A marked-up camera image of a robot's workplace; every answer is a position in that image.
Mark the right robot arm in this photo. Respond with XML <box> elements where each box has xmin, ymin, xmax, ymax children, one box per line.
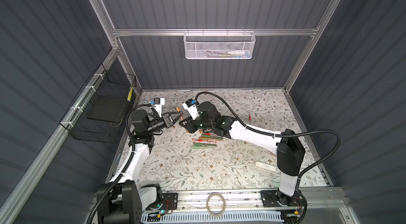
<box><xmin>179</xmin><ymin>92</ymin><xmax>341</xmax><ymax>205</ymax></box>

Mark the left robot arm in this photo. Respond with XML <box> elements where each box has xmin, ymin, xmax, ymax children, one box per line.
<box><xmin>86</xmin><ymin>104</ymin><xmax>183</xmax><ymax>224</ymax></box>

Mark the floral table mat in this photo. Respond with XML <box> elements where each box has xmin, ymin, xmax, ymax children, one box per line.
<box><xmin>107</xmin><ymin>89</ymin><xmax>331</xmax><ymax>191</ymax></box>

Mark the white rectangular eraser box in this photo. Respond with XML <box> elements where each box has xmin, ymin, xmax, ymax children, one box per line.
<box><xmin>255</xmin><ymin>161</ymin><xmax>277</xmax><ymax>172</ymax></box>

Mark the roll of clear tape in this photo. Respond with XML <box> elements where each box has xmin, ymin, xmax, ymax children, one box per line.
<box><xmin>206</xmin><ymin>193</ymin><xmax>226</xmax><ymax>217</ymax></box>

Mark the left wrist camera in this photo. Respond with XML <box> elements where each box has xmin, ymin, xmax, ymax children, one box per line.
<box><xmin>150</xmin><ymin>98</ymin><xmax>165</xmax><ymax>117</ymax></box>

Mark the white wire mesh basket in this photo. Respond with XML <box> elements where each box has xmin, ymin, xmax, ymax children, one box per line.
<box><xmin>183</xmin><ymin>31</ymin><xmax>256</xmax><ymax>60</ymax></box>

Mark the black wire basket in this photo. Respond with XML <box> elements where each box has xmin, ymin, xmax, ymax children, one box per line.
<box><xmin>60</xmin><ymin>66</ymin><xmax>137</xmax><ymax>144</ymax></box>

